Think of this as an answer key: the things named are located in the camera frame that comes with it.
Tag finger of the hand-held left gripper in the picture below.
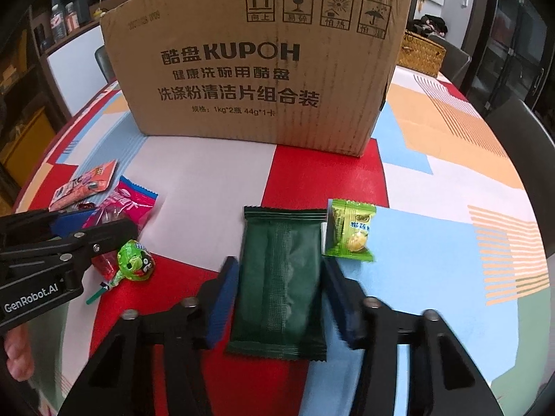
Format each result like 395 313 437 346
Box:
0 208 102 248
0 218 138 279

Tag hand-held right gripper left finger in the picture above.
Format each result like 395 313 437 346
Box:
56 255 240 416

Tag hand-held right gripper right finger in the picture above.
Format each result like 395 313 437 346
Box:
322 257 506 416

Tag magenta snack packet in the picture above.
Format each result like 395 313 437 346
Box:
82 175 157 278

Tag dark green snack packet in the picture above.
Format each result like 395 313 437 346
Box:
228 206 329 361

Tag brown cardboard box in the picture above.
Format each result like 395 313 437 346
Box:
100 0 415 158

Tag person's left hand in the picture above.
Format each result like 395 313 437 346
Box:
3 325 34 382

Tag pink snack packet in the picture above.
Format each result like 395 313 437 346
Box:
49 159 119 212

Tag green lollipop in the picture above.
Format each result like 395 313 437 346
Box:
85 239 155 305

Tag yellow-green candy packet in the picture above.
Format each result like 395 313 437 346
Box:
325 199 377 263

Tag yellow storage bin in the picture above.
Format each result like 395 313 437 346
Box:
0 108 57 187

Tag white base cabinets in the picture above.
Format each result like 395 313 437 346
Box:
45 24 107 118

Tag dark grey dining chair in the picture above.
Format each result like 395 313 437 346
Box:
94 45 110 82
441 45 472 88
483 97 555 187

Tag woven straw basket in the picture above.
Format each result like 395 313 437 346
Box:
398 29 447 79

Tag pile of dark clothes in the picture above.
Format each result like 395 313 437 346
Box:
414 15 448 38

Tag dark glass sliding door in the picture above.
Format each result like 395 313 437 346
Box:
486 0 552 109

